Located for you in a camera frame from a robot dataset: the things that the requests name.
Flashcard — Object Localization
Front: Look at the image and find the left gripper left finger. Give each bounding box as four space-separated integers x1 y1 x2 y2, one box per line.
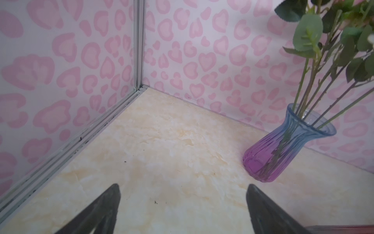
57 183 121 234

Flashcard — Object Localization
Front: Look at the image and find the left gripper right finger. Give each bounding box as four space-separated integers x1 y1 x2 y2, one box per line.
246 184 310 234

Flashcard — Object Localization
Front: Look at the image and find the purple blue glass vase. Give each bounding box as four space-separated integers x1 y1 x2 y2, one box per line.
243 103 337 182

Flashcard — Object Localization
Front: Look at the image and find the pink white rose with bud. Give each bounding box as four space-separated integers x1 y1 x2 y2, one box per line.
276 1 374 121

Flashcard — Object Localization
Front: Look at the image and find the red grey glass vase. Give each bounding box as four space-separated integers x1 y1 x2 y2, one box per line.
306 225 374 234

